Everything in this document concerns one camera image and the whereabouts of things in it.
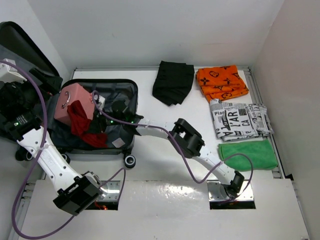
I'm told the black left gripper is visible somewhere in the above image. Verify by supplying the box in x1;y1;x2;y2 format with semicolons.
6;68;61;108

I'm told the pink cosmetic case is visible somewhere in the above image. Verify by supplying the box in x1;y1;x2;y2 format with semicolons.
54;83;95;126

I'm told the black white kids suitcase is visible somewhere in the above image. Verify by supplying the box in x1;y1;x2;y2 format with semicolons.
0;21;138;169

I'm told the red garment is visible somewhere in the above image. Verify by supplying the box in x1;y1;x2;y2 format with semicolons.
67;100;108;148

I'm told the black garment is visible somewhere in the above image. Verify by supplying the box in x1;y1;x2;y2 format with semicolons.
152;61;195;106

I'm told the orange patterned towel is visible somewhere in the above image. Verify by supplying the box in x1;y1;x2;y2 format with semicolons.
196;65;249;102

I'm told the newspaper print cloth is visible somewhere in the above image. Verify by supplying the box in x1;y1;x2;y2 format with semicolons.
210;98;274;142

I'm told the green microfiber cloth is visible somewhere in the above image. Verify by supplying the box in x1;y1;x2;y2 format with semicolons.
218;139;278;172

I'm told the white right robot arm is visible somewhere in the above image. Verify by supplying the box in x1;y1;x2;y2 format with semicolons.
92;99;245;199

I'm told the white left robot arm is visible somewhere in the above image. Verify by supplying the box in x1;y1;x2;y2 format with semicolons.
0;60;102;216

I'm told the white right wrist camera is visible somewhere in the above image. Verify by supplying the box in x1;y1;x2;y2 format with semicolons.
94;95;106;108

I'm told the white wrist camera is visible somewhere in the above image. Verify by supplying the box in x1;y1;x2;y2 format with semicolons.
0;63;27;83
94;95;106;108

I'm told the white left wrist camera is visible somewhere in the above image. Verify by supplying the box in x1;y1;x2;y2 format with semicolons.
0;63;27;83

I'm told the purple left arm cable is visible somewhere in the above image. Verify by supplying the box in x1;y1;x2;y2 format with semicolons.
0;59;127;240

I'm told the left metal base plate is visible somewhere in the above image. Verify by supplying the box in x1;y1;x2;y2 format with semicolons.
96;180;124;203

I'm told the metal base plate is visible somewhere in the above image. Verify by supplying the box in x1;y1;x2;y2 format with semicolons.
96;180;124;203
207;180;254;203

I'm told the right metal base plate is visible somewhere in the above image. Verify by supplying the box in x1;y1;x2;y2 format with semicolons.
207;180;254;203

